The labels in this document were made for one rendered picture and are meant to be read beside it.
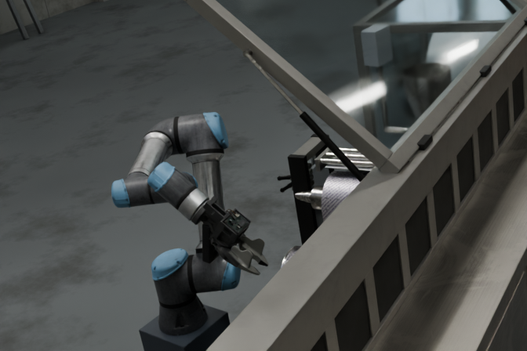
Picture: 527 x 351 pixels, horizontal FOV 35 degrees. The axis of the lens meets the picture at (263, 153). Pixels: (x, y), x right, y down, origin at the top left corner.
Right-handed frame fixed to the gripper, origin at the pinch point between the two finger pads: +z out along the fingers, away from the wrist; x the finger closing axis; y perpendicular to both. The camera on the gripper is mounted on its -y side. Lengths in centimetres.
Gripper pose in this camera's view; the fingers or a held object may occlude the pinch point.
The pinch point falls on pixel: (258, 268)
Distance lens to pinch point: 205.9
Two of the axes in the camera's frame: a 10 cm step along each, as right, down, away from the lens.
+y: 4.3, -6.5, -6.2
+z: 7.6, 6.4, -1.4
